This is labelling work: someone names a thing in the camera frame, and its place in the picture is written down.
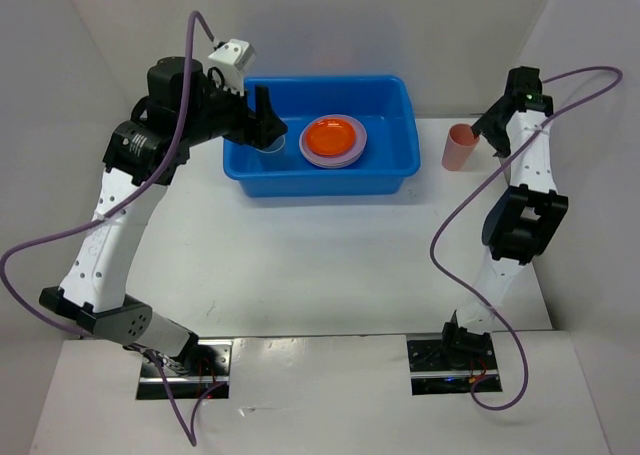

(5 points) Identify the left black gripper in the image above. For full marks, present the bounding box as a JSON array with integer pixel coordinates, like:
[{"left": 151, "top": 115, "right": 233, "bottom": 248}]
[{"left": 180, "top": 70, "right": 288, "bottom": 150}]

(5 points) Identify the blue plastic cup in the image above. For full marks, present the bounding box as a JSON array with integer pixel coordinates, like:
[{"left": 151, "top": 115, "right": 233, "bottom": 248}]
[{"left": 257, "top": 135, "right": 287, "bottom": 171}]

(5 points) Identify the pink plastic cup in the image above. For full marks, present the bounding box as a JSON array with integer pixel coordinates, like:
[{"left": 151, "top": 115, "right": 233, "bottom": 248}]
[{"left": 441, "top": 123, "right": 479, "bottom": 171}]

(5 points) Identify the orange plastic plate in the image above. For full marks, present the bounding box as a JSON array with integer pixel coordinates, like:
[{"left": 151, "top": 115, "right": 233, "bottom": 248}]
[{"left": 303, "top": 117, "right": 357, "bottom": 157}]

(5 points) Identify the pink plastic plate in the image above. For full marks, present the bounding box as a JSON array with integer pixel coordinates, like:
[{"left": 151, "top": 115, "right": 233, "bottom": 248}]
[{"left": 307, "top": 157, "right": 358, "bottom": 169}]

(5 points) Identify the purple plastic plate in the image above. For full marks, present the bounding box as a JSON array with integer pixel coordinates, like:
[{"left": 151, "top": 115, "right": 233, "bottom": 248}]
[{"left": 299, "top": 115, "right": 367, "bottom": 160}]

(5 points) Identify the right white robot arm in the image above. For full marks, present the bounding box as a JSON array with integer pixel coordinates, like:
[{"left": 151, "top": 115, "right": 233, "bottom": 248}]
[{"left": 438, "top": 67, "right": 569, "bottom": 370}]

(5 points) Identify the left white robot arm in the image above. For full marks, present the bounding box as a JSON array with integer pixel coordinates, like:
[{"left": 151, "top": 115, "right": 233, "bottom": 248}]
[{"left": 39, "top": 57, "right": 287, "bottom": 375}]

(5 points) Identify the blue plastic bin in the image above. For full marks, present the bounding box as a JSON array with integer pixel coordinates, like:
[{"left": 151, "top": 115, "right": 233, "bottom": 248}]
[{"left": 223, "top": 75, "right": 421, "bottom": 198}]

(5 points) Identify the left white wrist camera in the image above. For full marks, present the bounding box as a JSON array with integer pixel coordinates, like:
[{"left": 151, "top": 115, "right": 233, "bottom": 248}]
[{"left": 208, "top": 39, "right": 256, "bottom": 97}]

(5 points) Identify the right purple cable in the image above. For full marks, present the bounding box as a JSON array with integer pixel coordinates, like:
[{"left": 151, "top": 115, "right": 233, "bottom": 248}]
[{"left": 429, "top": 65, "right": 625, "bottom": 411}]

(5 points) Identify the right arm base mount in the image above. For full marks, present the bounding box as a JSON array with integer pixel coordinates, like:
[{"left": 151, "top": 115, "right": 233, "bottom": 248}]
[{"left": 406, "top": 337, "right": 502, "bottom": 396}]

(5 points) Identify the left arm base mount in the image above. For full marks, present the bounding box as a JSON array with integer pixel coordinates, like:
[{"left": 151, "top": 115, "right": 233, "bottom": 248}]
[{"left": 136, "top": 339, "right": 234, "bottom": 401}]

